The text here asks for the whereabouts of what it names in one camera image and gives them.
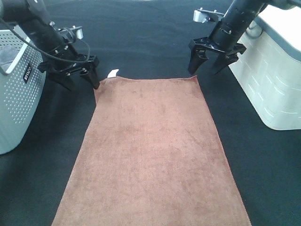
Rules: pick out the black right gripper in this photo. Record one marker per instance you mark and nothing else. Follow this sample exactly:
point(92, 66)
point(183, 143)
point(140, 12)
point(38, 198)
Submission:
point(226, 46)

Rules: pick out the white towel label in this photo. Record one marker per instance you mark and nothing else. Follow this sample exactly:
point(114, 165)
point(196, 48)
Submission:
point(113, 73)

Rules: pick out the grey perforated laundry basket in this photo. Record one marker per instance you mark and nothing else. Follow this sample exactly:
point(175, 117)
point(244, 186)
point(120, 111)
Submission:
point(21, 86)

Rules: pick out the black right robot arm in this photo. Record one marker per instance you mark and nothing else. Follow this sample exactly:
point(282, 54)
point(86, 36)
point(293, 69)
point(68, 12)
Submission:
point(229, 28)

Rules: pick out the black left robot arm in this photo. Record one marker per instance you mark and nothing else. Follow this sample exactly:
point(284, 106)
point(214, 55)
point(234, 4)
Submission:
point(34, 20)

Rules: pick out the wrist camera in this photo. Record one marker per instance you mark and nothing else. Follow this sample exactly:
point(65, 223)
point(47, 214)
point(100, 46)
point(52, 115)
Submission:
point(72, 34)
point(203, 16)

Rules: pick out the grey towel in basket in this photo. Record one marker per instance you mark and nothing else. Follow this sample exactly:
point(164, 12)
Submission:
point(7, 55)

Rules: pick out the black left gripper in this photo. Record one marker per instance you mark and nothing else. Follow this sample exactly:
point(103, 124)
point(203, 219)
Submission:
point(64, 60)

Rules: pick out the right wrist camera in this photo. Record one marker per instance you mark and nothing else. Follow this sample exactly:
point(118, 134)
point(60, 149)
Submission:
point(203, 16)

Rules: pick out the white plastic storage box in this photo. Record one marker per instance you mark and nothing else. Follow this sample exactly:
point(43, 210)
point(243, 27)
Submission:
point(269, 71)

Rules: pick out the brown towel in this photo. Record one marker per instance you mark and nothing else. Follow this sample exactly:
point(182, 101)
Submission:
point(151, 156)

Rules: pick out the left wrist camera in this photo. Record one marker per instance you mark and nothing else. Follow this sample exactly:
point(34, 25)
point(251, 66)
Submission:
point(72, 34)

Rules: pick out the black table cloth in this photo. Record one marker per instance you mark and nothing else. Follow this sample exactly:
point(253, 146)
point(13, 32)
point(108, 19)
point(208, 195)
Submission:
point(147, 39)

